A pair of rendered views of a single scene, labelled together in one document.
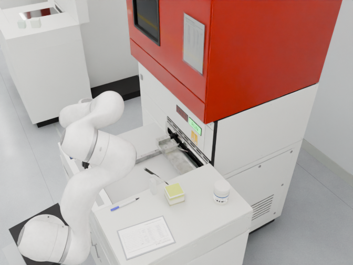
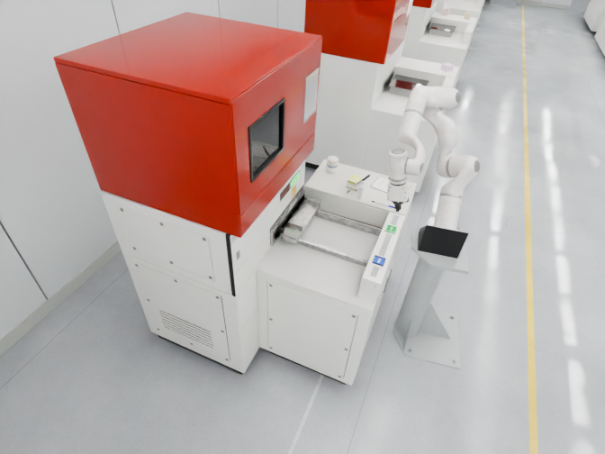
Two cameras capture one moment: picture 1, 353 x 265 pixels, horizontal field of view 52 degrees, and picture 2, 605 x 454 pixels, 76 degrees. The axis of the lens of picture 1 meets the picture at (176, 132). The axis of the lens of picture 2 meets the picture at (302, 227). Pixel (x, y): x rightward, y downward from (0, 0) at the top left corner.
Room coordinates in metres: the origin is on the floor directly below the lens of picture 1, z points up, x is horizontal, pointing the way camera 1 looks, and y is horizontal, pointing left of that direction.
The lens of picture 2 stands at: (2.52, 1.34, 2.33)
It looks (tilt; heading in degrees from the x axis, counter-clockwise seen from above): 41 degrees down; 231
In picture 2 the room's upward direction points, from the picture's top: 4 degrees clockwise
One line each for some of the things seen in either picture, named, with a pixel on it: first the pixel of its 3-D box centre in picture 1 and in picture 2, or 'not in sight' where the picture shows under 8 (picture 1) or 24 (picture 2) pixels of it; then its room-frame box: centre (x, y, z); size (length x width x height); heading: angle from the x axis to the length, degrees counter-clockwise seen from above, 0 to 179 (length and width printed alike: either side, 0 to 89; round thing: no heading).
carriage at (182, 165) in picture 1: (176, 159); (302, 221); (1.45, 0.00, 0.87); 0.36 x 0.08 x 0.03; 30
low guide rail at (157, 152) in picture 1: (134, 160); (325, 249); (1.47, 0.23, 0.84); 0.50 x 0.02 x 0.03; 120
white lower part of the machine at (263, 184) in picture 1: (213, 167); (225, 273); (1.85, -0.27, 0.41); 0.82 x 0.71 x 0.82; 30
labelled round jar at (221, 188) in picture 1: (221, 192); (332, 165); (1.08, -0.20, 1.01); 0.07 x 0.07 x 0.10
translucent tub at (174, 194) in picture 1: (174, 194); (354, 183); (1.07, 0.01, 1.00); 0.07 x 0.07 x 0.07; 22
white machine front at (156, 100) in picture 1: (172, 112); (272, 216); (1.67, 0.03, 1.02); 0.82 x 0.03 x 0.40; 30
